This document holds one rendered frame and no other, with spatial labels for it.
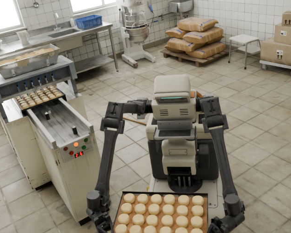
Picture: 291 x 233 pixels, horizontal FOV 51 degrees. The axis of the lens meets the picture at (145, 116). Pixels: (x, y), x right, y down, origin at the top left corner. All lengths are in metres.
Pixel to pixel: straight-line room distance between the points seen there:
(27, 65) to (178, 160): 1.54
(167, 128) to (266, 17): 4.05
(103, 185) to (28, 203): 1.86
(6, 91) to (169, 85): 1.58
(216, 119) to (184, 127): 0.57
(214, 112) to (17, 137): 2.00
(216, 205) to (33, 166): 1.73
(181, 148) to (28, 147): 1.53
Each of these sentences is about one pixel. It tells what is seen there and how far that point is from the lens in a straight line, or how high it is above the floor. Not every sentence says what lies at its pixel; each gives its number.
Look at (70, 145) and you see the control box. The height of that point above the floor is 0.82.
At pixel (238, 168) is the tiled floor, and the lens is 3.18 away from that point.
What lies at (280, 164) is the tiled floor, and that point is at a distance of 3.29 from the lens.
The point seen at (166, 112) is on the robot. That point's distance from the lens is 1.92.
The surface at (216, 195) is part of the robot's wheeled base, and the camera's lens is 2.49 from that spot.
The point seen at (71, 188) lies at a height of 0.43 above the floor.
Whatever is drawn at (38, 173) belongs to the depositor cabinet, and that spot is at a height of 0.23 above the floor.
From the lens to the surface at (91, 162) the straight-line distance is 2.49.
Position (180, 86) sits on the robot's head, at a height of 1.27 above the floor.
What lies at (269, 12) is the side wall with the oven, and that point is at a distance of 5.69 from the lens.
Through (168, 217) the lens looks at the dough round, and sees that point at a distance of 1.36.
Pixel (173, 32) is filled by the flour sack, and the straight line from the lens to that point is 6.04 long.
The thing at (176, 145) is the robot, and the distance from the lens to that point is 2.07.
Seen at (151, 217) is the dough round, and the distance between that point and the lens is 1.37.
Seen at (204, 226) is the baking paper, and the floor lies 0.98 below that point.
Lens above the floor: 2.01
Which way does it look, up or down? 29 degrees down
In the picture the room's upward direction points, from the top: 9 degrees counter-clockwise
